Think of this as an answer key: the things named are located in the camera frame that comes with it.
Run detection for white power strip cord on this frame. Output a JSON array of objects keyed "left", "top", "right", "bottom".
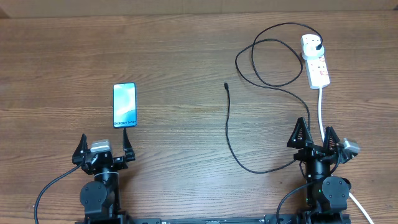
[{"left": 317, "top": 87, "right": 375, "bottom": 224}]

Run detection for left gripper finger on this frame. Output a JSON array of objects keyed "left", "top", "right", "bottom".
[
  {"left": 72, "top": 134, "right": 88, "bottom": 165},
  {"left": 123, "top": 128, "right": 135, "bottom": 162}
]

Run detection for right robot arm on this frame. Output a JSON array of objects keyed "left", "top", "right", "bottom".
[{"left": 287, "top": 118, "right": 351, "bottom": 223}]

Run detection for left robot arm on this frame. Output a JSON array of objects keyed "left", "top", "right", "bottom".
[{"left": 72, "top": 129, "right": 135, "bottom": 223}]

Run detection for Galaxy S24+ smartphone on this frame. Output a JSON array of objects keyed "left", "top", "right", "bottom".
[{"left": 113, "top": 83, "right": 137, "bottom": 128}]

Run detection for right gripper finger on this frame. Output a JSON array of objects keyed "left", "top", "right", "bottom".
[
  {"left": 287, "top": 117, "right": 313, "bottom": 149},
  {"left": 323, "top": 126, "right": 340, "bottom": 149}
]

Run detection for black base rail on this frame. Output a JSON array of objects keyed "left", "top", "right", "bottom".
[{"left": 75, "top": 215, "right": 351, "bottom": 224}]

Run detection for white power strip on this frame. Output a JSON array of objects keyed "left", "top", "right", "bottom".
[{"left": 300, "top": 34, "right": 331, "bottom": 90}]

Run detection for black USB charging cable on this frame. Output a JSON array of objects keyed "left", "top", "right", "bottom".
[{"left": 223, "top": 22, "right": 324, "bottom": 175}]

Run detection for white charger plug adapter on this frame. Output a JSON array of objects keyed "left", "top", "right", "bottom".
[{"left": 302, "top": 44, "right": 325, "bottom": 60}]

